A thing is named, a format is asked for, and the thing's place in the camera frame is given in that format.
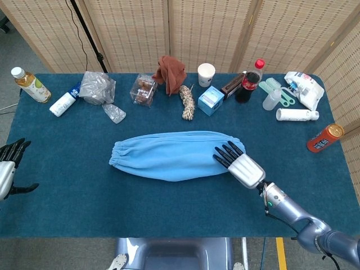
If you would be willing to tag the white tube with grey cap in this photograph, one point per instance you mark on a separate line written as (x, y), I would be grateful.
(295, 114)

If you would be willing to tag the clear squeeze bottle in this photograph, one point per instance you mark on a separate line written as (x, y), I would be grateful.
(270, 101)

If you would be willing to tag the black chair base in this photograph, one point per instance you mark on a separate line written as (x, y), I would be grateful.
(3, 27)

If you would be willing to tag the white perforated plate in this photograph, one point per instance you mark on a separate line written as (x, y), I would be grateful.
(238, 266)
(118, 261)

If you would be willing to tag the white tube with blue cap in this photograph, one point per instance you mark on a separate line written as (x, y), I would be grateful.
(62, 104)

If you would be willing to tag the green tea bottle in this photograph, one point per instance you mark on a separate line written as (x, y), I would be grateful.
(33, 87)

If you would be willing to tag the light blue fleece pants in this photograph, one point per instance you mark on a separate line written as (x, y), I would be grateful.
(168, 157)

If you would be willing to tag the white plastic bag of items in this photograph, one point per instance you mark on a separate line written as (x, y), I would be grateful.
(309, 90)

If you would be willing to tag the dark brown box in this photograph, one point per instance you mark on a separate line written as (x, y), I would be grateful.
(230, 85)

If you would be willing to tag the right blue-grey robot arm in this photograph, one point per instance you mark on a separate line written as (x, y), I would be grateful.
(295, 211)

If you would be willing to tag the light blue cardboard box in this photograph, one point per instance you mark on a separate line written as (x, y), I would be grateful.
(209, 101)

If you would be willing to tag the orange drink can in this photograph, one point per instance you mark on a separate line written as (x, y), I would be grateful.
(323, 139)

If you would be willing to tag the clear box with brown blocks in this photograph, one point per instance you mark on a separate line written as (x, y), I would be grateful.
(143, 91)

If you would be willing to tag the silver plastic bag roll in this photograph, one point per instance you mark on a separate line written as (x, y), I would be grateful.
(95, 87)

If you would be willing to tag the crumpled clear plastic wrap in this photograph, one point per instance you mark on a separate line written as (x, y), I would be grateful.
(114, 112)

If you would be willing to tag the dark blue table cloth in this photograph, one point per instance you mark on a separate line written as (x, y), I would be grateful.
(70, 197)

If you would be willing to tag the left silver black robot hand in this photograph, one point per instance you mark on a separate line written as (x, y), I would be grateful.
(5, 174)

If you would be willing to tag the white paper cup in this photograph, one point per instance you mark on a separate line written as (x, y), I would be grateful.
(206, 74)

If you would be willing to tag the cola bottle with red cap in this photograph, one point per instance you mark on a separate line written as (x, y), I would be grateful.
(247, 87)

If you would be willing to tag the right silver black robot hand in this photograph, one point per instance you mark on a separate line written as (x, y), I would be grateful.
(247, 171)

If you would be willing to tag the brown towel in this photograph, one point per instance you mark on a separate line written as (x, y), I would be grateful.
(171, 73)

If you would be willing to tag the blue-grey robot torso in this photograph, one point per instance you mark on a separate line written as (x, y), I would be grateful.
(174, 253)

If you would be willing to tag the black tripod stand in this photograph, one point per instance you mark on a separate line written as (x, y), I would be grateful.
(90, 39)

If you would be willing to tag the light green brush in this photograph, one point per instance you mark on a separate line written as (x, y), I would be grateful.
(271, 83)

